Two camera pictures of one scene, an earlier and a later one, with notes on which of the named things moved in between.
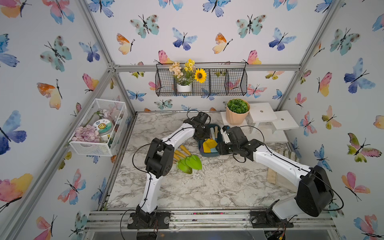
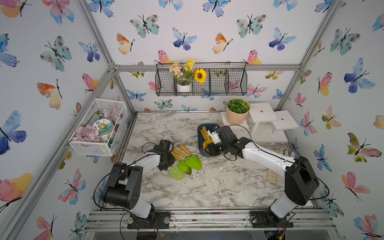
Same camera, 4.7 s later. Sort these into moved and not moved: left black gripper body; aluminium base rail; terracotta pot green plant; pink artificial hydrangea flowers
Moved: left black gripper body
Not moved: pink artificial hydrangea flowers; terracotta pot green plant; aluminium base rail
